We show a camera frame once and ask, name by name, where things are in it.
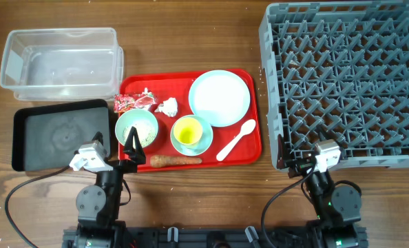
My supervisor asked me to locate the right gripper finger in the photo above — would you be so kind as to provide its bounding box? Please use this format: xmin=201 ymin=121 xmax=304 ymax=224
xmin=315 ymin=125 xmax=334 ymax=141
xmin=277 ymin=134 xmax=287 ymax=161

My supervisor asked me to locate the yellow plastic cup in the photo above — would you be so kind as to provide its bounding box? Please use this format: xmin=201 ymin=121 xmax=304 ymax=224
xmin=173 ymin=116 xmax=203 ymax=145

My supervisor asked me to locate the light blue plate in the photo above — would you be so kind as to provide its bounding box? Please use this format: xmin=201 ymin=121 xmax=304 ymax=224
xmin=188 ymin=70 xmax=251 ymax=127

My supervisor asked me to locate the left black cable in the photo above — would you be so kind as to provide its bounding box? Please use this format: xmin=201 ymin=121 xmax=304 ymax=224
xmin=4 ymin=165 xmax=72 ymax=248

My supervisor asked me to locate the grey dishwasher rack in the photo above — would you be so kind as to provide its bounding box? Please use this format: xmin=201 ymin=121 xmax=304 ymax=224
xmin=259 ymin=1 xmax=409 ymax=168

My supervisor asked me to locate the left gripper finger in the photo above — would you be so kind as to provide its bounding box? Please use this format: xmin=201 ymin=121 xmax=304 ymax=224
xmin=123 ymin=126 xmax=135 ymax=154
xmin=132 ymin=127 xmax=144 ymax=155

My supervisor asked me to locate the green bowl with rice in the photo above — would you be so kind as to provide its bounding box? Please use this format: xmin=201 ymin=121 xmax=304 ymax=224
xmin=115 ymin=109 xmax=158 ymax=148

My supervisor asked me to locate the red serving tray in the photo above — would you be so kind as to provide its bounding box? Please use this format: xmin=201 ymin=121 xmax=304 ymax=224
xmin=116 ymin=69 xmax=262 ymax=172

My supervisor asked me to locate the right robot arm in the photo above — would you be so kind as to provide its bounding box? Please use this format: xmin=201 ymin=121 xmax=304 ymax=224
xmin=277 ymin=126 xmax=368 ymax=248

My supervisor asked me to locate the red strawberry cake wrapper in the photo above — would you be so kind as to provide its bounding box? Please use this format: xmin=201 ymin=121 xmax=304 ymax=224
xmin=114 ymin=92 xmax=157 ymax=113

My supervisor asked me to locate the orange carrot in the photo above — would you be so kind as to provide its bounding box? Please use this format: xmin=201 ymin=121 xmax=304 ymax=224
xmin=150 ymin=155 xmax=202 ymax=168

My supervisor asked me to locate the black cable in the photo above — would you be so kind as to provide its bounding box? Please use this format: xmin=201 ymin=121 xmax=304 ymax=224
xmin=4 ymin=165 xmax=72 ymax=248
xmin=260 ymin=164 xmax=317 ymax=248

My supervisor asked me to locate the crumpled white tissue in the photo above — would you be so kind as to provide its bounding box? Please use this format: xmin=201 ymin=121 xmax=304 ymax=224
xmin=155 ymin=97 xmax=178 ymax=117

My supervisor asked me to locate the black plastic tray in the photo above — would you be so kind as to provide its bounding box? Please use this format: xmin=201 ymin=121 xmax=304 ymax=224
xmin=12 ymin=99 xmax=111 ymax=172

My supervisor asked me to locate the white plastic spoon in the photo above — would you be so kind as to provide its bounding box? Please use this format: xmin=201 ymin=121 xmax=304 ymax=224
xmin=216 ymin=119 xmax=256 ymax=162

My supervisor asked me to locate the light blue small bowl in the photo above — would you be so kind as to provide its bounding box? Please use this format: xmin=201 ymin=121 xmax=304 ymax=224
xmin=170 ymin=115 xmax=213 ymax=156

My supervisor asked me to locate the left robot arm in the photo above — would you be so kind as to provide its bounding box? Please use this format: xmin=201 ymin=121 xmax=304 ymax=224
xmin=63 ymin=127 xmax=146 ymax=248

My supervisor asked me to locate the right black cable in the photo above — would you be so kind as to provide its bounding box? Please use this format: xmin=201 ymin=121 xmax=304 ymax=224
xmin=260 ymin=164 xmax=317 ymax=248

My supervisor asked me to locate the clear plastic bin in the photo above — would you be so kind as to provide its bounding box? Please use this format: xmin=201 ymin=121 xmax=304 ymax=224
xmin=0 ymin=28 xmax=124 ymax=101

